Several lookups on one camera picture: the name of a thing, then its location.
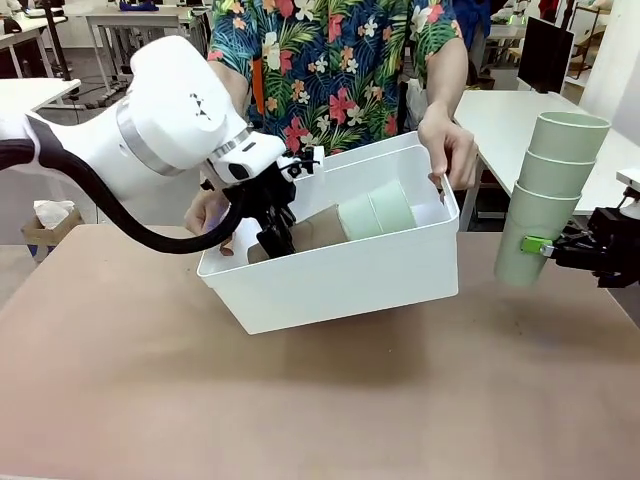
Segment white table with black edge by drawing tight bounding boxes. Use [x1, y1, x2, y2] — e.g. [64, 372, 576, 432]
[0, 77, 83, 121]

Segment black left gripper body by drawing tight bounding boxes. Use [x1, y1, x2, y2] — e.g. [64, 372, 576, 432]
[222, 166, 297, 222]

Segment crumpled white paper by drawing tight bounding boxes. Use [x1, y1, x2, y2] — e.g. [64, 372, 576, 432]
[33, 199, 77, 227]

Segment person's right hand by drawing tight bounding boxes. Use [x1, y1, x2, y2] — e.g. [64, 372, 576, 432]
[183, 190, 237, 257]

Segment white side table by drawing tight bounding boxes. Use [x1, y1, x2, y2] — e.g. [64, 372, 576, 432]
[452, 89, 640, 227]

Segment black stand pole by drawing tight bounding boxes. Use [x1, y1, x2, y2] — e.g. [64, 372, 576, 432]
[35, 0, 72, 82]

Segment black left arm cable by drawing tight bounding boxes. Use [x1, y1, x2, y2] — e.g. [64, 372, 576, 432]
[52, 148, 251, 255]

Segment person's right forearm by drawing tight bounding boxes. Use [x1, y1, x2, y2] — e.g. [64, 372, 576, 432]
[207, 59, 252, 126]

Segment pale green plastic cup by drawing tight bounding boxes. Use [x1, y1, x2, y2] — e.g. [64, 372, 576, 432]
[368, 180, 417, 234]
[517, 148, 599, 199]
[493, 180, 582, 288]
[337, 192, 382, 243]
[527, 111, 612, 163]

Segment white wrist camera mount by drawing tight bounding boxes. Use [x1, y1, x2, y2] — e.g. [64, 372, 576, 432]
[615, 168, 640, 219]
[276, 145, 327, 182]

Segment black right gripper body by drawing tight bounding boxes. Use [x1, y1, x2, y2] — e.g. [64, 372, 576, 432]
[591, 206, 640, 290]

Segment person in blue jacket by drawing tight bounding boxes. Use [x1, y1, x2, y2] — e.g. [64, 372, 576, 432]
[458, 0, 482, 52]

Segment black computer monitor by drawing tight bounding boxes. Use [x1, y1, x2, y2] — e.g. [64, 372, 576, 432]
[517, 15, 576, 96]

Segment brown cardboard box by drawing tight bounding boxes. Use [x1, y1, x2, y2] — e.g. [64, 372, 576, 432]
[21, 206, 85, 264]

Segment white plastic basket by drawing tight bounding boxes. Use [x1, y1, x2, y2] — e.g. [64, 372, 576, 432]
[196, 130, 461, 336]

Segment person's left hand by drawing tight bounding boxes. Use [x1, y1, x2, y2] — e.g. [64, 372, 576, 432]
[417, 102, 480, 192]

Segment white metal-frame lab desk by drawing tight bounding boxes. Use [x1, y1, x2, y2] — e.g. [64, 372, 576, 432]
[84, 8, 212, 97]

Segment person's left forearm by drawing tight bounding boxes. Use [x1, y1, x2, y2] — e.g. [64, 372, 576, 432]
[423, 37, 470, 114]

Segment person in floral shirt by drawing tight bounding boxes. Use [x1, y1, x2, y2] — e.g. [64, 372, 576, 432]
[207, 0, 470, 157]

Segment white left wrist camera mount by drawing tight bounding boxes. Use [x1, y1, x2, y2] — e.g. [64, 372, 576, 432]
[276, 145, 327, 182]

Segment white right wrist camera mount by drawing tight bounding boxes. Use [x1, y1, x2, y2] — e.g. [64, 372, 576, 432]
[615, 168, 640, 219]

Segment brown plastic cup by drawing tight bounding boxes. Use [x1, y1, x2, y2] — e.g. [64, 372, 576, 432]
[247, 206, 349, 264]

